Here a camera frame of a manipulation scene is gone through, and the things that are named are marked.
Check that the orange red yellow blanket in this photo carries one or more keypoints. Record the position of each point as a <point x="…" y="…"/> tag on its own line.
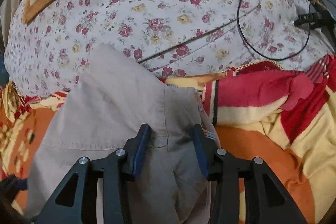
<point x="259" y="109"/>

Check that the grey beige garment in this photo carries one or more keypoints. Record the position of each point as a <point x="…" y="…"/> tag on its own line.
<point x="111" y="101"/>

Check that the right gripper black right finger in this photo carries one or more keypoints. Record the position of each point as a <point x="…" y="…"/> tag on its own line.
<point x="266" y="199"/>

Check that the floral white quilt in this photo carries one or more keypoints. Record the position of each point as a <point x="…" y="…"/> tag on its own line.
<point x="171" y="38"/>

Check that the black clip stand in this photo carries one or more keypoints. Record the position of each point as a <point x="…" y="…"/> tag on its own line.
<point x="319" y="17"/>

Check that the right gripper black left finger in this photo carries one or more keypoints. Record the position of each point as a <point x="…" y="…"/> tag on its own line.
<point x="75" y="198"/>

